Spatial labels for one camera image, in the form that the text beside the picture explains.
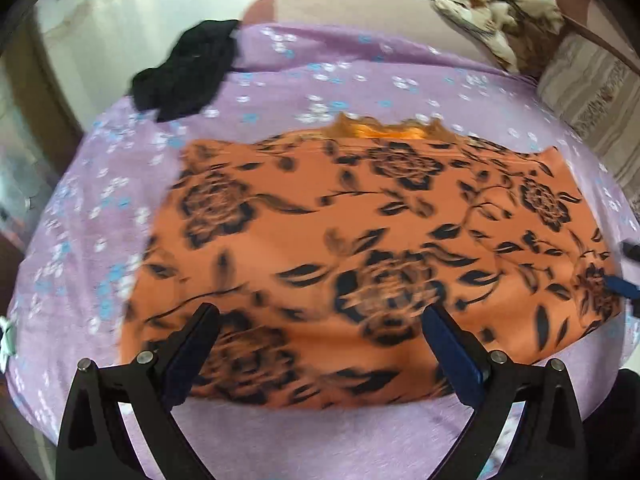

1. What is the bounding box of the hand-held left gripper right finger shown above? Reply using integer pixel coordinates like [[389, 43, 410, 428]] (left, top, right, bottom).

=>
[[422, 304, 589, 480]]

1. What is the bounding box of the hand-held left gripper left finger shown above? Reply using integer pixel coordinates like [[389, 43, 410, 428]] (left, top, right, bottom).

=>
[[57, 302, 221, 480]]

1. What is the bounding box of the orange black floral blouse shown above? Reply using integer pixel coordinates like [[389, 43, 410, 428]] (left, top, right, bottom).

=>
[[120, 112, 626, 411]]

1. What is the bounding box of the purple floral bedsheet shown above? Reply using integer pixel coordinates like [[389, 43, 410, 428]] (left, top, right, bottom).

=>
[[5, 22, 640, 480]]

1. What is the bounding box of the striped beige bolster pillow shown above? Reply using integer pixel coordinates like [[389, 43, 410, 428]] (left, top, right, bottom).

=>
[[535, 32, 640, 194]]

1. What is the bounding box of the pale green object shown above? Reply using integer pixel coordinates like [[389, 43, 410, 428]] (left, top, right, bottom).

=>
[[0, 314, 19, 374]]

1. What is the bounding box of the crumpled cream floral cloth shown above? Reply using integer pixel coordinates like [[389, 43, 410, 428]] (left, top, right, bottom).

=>
[[432, 0, 566, 74]]

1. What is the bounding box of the black cloth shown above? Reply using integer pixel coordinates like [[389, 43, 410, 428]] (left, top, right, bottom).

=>
[[129, 19, 242, 123]]

